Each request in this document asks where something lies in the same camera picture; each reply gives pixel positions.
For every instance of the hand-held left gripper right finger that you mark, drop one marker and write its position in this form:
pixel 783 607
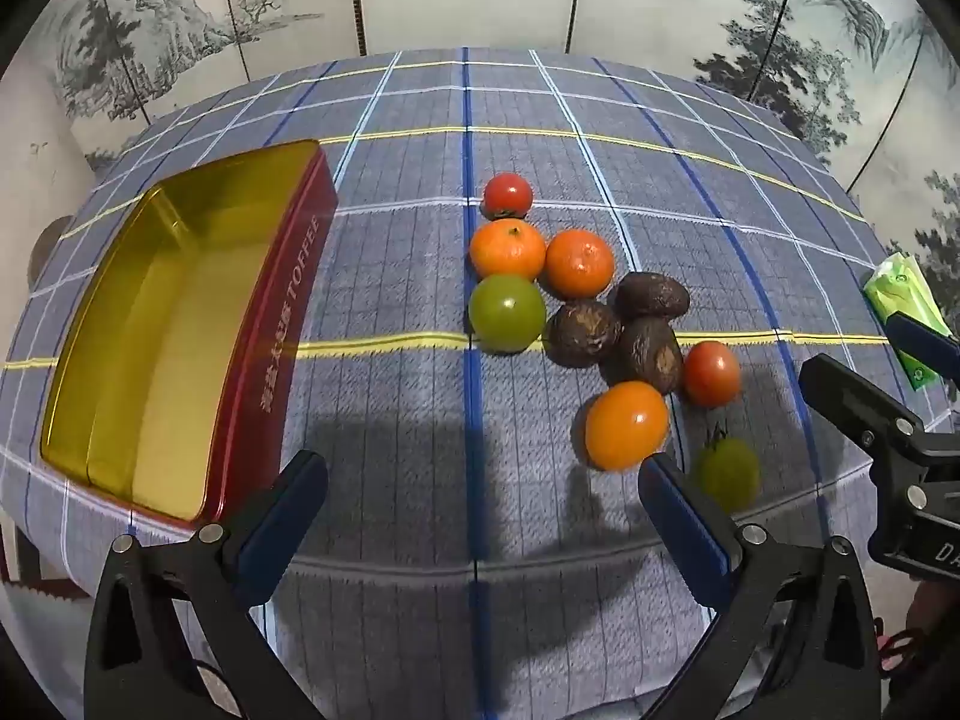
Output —
pixel 686 532

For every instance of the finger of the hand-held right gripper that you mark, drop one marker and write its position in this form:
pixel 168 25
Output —
pixel 926 343
pixel 847 394

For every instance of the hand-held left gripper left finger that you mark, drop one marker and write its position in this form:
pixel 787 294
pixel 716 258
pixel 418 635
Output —
pixel 277 532

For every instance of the small green tomato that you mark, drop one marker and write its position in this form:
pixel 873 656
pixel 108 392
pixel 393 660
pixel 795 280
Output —
pixel 731 469

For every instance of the orange tomato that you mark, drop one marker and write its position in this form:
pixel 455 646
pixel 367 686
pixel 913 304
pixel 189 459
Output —
pixel 626 424

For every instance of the red tomato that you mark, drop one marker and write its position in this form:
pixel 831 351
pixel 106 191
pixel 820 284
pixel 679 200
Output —
pixel 711 373
pixel 508 195

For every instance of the brown passion fruit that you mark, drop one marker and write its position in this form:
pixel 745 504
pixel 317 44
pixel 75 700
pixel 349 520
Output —
pixel 583 334
pixel 651 354
pixel 652 294

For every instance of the red and gold tin box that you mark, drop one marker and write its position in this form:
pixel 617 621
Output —
pixel 187 300

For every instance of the large green tomato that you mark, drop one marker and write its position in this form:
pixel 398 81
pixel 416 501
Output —
pixel 506 313

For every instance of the orange mandarin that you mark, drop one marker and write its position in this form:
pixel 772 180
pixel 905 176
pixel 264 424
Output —
pixel 579 262
pixel 506 249

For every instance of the green wet wipes packet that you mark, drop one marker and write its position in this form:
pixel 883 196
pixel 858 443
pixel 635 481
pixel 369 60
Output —
pixel 900 292

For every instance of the blue plaid tablecloth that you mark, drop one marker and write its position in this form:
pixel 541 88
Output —
pixel 420 465

